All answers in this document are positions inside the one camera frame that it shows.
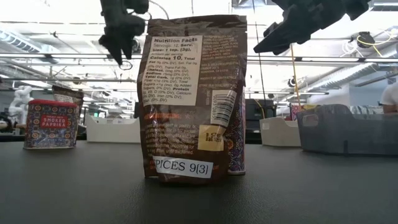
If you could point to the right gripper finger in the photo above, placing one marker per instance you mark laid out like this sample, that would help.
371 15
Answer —
275 29
273 45

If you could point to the white plastic bin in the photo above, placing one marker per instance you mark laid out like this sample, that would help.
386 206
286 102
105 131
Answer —
278 133
112 132

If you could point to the long ceiling light rail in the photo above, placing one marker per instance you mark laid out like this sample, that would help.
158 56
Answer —
77 56

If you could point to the person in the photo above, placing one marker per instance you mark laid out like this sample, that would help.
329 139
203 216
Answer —
390 96

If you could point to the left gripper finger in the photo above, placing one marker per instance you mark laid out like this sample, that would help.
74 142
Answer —
128 43
113 43

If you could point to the black computer tower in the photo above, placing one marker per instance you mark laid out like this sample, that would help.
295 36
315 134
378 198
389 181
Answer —
256 112

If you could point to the brown taco seasoning packet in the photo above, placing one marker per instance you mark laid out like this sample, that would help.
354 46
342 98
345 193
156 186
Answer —
186 124
70 95

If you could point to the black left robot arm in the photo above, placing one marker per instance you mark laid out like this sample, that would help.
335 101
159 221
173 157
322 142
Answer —
138 5

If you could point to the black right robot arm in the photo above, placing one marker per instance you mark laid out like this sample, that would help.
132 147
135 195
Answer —
357 7

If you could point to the grey translucent plastic bin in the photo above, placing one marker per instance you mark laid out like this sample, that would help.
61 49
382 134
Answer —
342 133

